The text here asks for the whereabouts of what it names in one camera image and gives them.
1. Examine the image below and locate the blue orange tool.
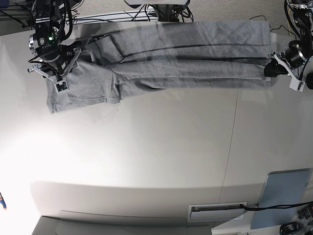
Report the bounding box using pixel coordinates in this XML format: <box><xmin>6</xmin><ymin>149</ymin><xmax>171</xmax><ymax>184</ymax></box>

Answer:
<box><xmin>0</xmin><ymin>193</ymin><xmax>7</xmax><ymax>210</ymax></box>

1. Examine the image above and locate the black power cable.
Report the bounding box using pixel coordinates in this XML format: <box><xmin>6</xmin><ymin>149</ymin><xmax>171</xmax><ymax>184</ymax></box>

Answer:
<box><xmin>241</xmin><ymin>202</ymin><xmax>313</xmax><ymax>212</ymax></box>

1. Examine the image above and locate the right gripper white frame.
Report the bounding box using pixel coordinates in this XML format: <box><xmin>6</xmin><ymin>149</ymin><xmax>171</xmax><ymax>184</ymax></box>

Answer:
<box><xmin>27</xmin><ymin>47</ymin><xmax>87</xmax><ymax>94</ymax></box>

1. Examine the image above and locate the white cable outlet box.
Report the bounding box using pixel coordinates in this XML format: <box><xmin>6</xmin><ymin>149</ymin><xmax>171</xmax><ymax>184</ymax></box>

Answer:
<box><xmin>187</xmin><ymin>202</ymin><xmax>247</xmax><ymax>223</ymax></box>

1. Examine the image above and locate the blue-grey flat panel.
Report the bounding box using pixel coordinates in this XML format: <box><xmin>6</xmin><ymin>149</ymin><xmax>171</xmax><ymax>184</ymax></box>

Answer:
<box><xmin>250</xmin><ymin>168</ymin><xmax>311</xmax><ymax>230</ymax></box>

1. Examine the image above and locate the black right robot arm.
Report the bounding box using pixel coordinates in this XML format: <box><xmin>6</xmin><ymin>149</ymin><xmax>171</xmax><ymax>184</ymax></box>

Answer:
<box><xmin>27</xmin><ymin>0</ymin><xmax>86</xmax><ymax>93</ymax></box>

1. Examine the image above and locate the grey T-shirt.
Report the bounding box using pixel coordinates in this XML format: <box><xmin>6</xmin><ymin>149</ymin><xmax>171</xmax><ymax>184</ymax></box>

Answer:
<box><xmin>46</xmin><ymin>21</ymin><xmax>272</xmax><ymax>113</ymax></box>

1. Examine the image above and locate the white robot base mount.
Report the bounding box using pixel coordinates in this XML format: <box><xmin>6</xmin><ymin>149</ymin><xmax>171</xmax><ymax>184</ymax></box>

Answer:
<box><xmin>124</xmin><ymin>0</ymin><xmax>194</xmax><ymax>22</ymax></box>

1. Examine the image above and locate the black teal device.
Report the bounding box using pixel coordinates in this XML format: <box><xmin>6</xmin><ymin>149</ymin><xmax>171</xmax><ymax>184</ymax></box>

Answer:
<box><xmin>279</xmin><ymin>221</ymin><xmax>302</xmax><ymax>235</ymax></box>

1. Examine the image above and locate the thin black cable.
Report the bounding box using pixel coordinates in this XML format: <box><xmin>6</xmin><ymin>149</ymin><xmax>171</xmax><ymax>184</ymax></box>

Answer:
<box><xmin>249</xmin><ymin>15</ymin><xmax>296</xmax><ymax>37</ymax></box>

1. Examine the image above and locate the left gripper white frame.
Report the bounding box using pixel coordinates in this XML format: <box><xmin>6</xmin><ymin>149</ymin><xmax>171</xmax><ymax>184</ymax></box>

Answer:
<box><xmin>264</xmin><ymin>52</ymin><xmax>305</xmax><ymax>92</ymax></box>

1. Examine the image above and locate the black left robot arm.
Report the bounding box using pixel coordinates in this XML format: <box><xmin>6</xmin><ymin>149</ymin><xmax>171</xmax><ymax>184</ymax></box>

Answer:
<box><xmin>264</xmin><ymin>0</ymin><xmax>313</xmax><ymax>92</ymax></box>

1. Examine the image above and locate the black round puck device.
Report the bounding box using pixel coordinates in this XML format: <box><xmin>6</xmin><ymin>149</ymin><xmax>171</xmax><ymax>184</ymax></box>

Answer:
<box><xmin>306</xmin><ymin>72</ymin><xmax>313</xmax><ymax>90</ymax></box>

